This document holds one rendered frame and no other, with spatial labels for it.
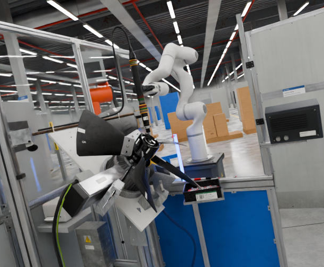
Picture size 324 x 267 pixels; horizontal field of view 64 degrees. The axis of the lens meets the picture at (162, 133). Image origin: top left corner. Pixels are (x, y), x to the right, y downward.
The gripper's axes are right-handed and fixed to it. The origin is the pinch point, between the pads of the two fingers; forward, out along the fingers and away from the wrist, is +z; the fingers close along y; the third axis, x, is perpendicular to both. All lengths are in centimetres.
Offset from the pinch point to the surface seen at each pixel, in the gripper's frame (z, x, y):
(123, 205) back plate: 24, -55, 9
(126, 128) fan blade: 5.1, -19.4, 9.8
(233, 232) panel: -37, -99, -26
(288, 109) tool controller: -29, -26, -69
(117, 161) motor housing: 17.2, -34.4, 10.8
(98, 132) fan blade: 29.7, -17.8, 8.3
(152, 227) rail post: -35, -95, 32
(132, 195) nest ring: 16, -53, 7
